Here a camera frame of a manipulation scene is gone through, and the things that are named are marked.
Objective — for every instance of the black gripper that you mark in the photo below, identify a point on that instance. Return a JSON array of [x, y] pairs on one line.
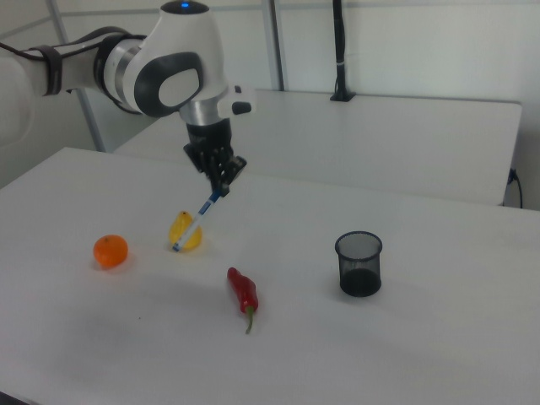
[[208, 139]]

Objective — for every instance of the blue white marker pen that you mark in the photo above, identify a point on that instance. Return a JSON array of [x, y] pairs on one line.
[[198, 221]]

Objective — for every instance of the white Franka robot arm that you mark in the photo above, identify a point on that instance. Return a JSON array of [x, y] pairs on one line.
[[169, 71]]

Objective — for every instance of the black mesh pen cup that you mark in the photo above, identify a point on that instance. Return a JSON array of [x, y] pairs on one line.
[[360, 280]]

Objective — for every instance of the yellow pear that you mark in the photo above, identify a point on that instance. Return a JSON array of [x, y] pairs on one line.
[[195, 240]]

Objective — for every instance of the red chili pepper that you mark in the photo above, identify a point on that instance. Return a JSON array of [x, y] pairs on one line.
[[244, 291]]

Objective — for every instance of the orange mandarin fruit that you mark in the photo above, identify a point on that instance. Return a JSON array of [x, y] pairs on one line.
[[110, 251]]

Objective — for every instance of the white side table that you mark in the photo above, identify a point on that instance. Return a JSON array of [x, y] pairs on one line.
[[379, 139]]

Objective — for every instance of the black pole stand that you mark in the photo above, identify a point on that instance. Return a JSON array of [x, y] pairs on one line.
[[340, 50]]

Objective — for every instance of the white metal frame post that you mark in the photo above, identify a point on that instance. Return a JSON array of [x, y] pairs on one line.
[[276, 42]]

